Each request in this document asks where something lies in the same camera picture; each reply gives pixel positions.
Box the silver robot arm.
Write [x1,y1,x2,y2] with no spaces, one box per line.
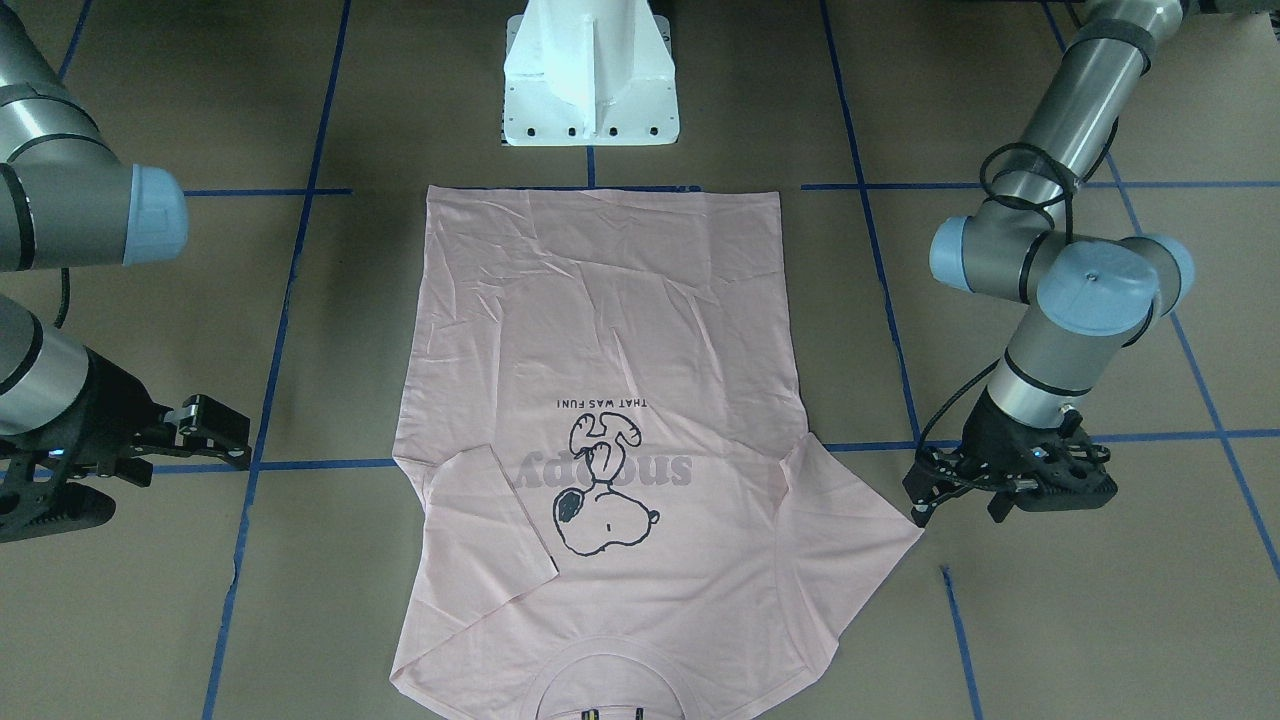
[902,1,1196,527]
[1,3,253,543]

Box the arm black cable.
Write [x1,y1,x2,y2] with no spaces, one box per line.
[915,140,1085,471]

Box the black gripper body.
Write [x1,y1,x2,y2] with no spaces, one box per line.
[902,392,1117,528]
[1,350,170,543]

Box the pink Snoopy t-shirt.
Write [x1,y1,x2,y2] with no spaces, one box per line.
[390,187,922,719]

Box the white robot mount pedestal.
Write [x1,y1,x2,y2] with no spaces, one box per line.
[500,1,681,147]

